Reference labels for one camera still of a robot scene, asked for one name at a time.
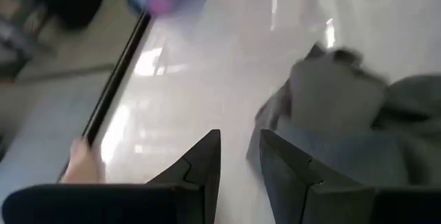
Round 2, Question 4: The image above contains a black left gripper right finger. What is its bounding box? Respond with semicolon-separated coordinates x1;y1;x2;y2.
259;129;441;224

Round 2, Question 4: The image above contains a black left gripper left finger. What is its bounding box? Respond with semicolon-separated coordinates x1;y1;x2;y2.
1;129;222;224

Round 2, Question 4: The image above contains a peach towel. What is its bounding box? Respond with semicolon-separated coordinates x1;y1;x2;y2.
60;137;106;184

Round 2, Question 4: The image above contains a blue gray towel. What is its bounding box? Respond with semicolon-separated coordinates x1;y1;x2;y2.
246;119;411;187

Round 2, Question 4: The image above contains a small dark gray towel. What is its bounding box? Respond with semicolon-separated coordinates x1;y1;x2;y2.
254;43;390;139

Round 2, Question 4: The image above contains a magenta towel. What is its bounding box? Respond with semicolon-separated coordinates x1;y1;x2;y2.
147;0;176;17

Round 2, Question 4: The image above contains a large dark gray towel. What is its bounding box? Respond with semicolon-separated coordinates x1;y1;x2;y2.
370;74;441;187

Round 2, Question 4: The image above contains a black metal table frame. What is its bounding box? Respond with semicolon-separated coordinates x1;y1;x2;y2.
54;10;153;183

